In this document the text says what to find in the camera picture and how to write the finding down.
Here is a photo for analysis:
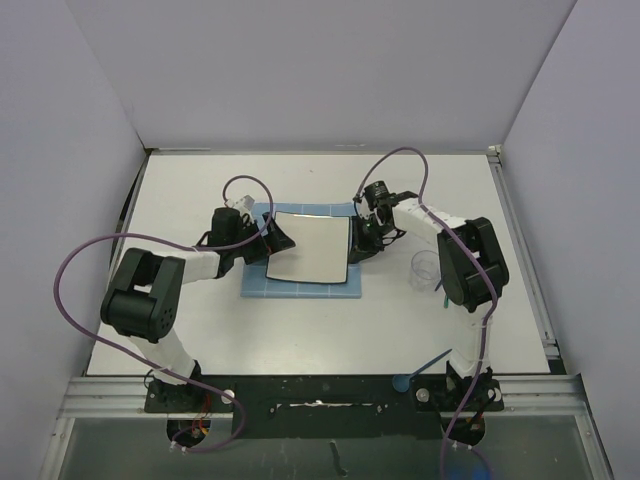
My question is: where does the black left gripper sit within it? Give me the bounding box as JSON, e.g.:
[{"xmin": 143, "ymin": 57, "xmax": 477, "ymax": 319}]
[{"xmin": 230, "ymin": 213, "xmax": 294, "ymax": 264}]

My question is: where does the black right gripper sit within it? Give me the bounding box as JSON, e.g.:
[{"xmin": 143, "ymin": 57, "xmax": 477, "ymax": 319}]
[{"xmin": 350, "ymin": 214, "xmax": 392, "ymax": 264}]

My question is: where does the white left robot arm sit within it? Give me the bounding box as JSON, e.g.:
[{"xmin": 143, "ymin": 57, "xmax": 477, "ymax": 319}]
[{"xmin": 100, "ymin": 207, "xmax": 296, "ymax": 411}]

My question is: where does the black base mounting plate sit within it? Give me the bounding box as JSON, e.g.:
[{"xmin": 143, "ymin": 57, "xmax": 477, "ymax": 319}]
[{"xmin": 144, "ymin": 373, "xmax": 504, "ymax": 443}]

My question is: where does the aluminium table frame rail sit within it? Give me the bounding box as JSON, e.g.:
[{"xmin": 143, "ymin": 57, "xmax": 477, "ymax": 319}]
[{"xmin": 487, "ymin": 144, "xmax": 613, "ymax": 479}]

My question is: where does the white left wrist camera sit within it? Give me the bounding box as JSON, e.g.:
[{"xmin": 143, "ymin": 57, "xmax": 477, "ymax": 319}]
[{"xmin": 224, "ymin": 195, "xmax": 255, "ymax": 213}]

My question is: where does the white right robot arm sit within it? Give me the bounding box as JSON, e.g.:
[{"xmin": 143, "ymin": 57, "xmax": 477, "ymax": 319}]
[{"xmin": 348, "ymin": 181, "xmax": 510, "ymax": 409}]

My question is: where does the square white plate dark rim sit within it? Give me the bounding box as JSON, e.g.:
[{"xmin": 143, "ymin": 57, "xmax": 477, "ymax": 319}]
[{"xmin": 266, "ymin": 212, "xmax": 350, "ymax": 284}]

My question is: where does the clear drinking glass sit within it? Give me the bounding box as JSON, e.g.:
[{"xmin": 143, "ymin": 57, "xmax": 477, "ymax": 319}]
[{"xmin": 409, "ymin": 250, "xmax": 441, "ymax": 292}]

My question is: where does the blue plastic spoon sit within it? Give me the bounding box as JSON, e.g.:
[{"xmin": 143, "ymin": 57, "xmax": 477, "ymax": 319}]
[{"xmin": 391, "ymin": 349, "xmax": 451, "ymax": 393}]

